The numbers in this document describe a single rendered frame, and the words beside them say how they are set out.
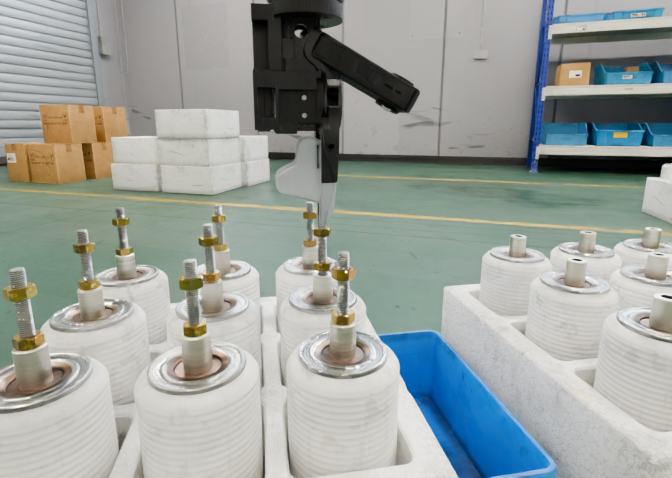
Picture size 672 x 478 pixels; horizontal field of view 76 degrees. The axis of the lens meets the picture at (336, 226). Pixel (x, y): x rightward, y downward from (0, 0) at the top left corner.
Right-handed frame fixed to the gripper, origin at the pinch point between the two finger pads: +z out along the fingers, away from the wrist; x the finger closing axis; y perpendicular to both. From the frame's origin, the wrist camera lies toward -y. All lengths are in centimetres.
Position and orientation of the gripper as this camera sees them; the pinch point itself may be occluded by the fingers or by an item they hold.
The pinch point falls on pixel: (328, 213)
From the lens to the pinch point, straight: 45.7
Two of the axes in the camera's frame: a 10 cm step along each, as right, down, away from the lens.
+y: -9.9, 0.3, -1.4
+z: 0.0, 9.7, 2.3
